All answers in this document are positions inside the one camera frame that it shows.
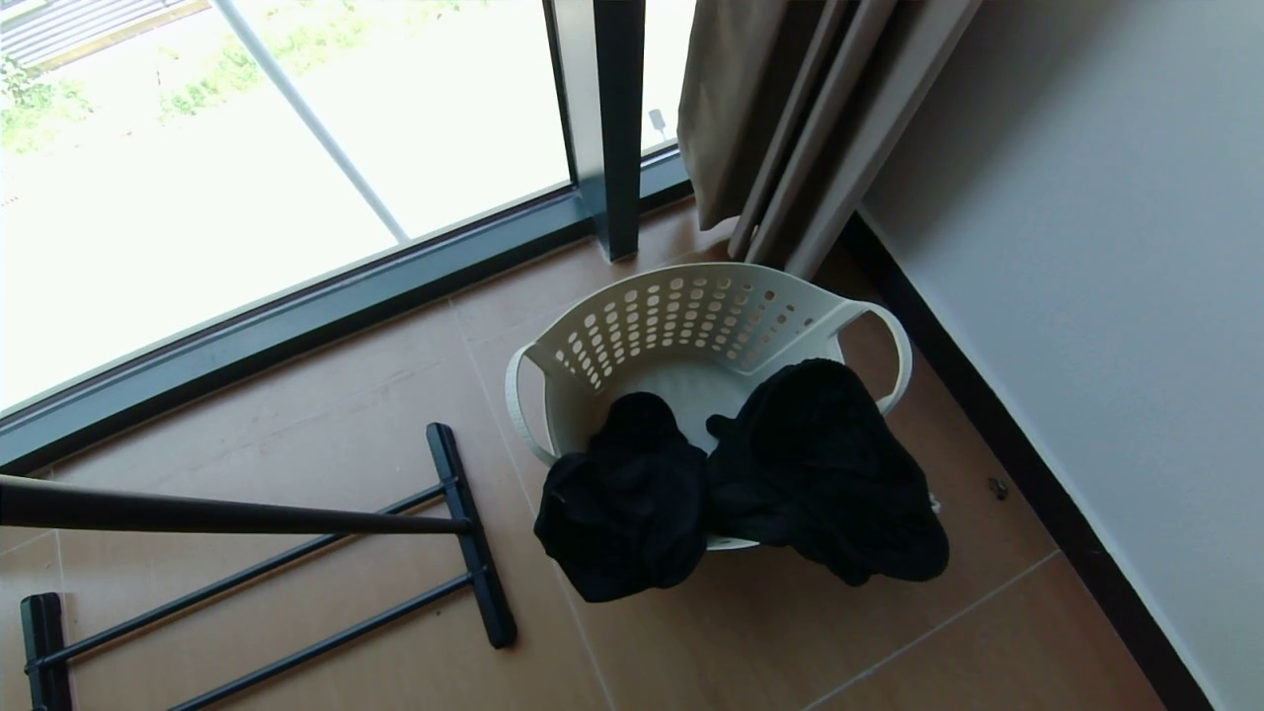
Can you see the white laundry basket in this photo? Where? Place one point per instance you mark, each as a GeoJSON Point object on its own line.
{"type": "Point", "coordinates": [691, 385]}

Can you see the black clothes rack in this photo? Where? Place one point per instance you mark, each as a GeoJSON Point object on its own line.
{"type": "Point", "coordinates": [479, 553]}

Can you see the black garment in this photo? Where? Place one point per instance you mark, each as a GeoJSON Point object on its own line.
{"type": "Point", "coordinates": [622, 504]}

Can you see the window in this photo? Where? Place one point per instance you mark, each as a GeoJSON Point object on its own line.
{"type": "Point", "coordinates": [620, 118]}

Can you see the brown curtain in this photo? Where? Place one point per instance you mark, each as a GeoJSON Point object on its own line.
{"type": "Point", "coordinates": [770, 118]}

